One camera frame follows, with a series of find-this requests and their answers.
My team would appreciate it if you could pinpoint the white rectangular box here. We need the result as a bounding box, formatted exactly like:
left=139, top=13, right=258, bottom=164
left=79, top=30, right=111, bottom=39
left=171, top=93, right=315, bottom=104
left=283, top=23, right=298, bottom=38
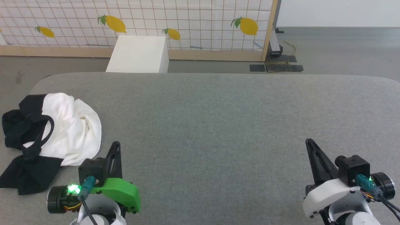
left=106, top=35, right=169, bottom=73

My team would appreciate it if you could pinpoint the white and black t-shirt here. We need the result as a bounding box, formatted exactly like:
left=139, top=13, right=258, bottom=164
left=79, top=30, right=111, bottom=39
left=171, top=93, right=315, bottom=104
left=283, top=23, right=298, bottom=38
left=0, top=93, right=102, bottom=196

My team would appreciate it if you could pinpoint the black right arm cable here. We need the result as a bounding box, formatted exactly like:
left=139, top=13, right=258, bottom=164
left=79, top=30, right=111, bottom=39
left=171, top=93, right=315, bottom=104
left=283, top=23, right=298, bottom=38
left=356, top=174, right=400, bottom=221

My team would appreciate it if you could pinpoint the lemon print partition panel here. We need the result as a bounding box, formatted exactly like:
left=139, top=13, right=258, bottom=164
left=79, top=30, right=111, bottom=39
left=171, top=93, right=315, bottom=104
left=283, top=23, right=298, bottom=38
left=0, top=0, right=278, bottom=62

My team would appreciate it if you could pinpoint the grey metal stand post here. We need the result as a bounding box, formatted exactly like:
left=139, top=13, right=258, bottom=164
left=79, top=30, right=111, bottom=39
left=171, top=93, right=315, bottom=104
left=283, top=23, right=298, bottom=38
left=269, top=27, right=284, bottom=57

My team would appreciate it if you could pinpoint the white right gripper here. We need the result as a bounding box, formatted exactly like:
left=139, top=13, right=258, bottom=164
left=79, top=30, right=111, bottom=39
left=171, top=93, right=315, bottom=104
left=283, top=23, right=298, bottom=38
left=302, top=138, right=396, bottom=218

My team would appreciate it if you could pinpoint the black floor base plate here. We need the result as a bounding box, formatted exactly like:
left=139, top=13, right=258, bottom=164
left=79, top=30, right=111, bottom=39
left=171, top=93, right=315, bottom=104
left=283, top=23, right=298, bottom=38
left=249, top=55, right=304, bottom=73

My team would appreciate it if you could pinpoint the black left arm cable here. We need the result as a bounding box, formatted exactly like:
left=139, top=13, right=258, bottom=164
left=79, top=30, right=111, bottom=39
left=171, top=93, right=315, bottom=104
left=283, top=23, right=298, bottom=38
left=77, top=176, right=99, bottom=225

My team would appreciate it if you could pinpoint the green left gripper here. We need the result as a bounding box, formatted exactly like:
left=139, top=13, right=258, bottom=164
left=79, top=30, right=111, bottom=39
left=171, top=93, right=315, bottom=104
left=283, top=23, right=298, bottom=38
left=47, top=141, right=141, bottom=215

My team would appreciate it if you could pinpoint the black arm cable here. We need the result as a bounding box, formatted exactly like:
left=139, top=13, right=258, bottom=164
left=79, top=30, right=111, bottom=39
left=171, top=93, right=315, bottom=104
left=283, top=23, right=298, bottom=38
left=356, top=174, right=400, bottom=221
left=77, top=176, right=99, bottom=225

